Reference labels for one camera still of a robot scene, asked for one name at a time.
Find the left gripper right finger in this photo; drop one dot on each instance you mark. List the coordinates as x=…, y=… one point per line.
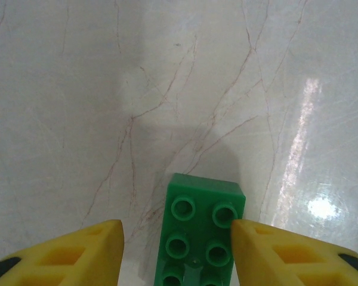
x=286, y=259

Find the long green lego brick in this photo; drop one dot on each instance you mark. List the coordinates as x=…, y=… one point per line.
x=197, y=190

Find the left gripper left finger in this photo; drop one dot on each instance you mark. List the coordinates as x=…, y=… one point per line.
x=62, y=259

